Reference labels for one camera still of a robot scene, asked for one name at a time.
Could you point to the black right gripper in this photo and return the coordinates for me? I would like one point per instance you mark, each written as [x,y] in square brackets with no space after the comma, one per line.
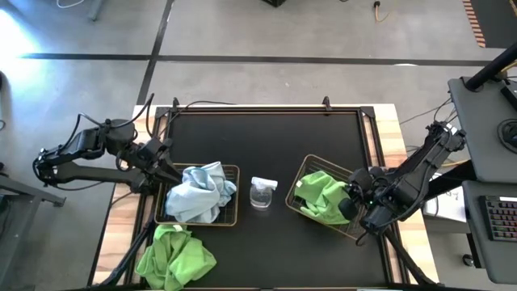
[369,186]

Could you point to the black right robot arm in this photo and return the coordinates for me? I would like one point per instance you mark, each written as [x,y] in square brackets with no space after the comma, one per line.
[420,165]

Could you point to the grey metal stand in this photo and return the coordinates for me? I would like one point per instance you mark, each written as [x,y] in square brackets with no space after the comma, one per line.
[36,194]

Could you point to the white paper sheet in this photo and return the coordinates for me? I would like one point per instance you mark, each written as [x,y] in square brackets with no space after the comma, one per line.
[448,206]

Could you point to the grey cart shelf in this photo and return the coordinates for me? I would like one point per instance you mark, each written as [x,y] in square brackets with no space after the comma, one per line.
[476,133]

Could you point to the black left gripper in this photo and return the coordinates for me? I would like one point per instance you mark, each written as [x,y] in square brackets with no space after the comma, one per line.
[155,157]

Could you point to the backlit computer keyboard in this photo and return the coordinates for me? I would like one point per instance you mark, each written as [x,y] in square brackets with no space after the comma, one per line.
[501,218]

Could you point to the black frame clamp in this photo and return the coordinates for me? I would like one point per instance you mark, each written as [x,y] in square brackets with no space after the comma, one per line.
[326,103]
[176,103]

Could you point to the black cart leg beam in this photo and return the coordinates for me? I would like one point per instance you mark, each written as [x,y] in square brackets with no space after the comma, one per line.
[456,175]

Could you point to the black metal pole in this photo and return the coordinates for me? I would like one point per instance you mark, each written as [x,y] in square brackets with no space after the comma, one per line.
[490,68]

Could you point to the grey keyboard tray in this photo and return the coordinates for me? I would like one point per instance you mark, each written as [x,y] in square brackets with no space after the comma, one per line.
[501,262]

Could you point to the grey metal leg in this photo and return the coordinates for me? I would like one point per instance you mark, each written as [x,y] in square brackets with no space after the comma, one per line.
[96,12]

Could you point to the dark mat with orange edge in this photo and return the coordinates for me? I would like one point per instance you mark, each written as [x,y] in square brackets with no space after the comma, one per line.
[497,20]

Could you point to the black table mat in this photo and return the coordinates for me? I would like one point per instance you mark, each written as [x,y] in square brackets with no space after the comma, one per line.
[274,133]

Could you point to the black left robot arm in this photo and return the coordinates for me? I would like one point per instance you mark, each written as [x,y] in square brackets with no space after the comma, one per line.
[81,174]

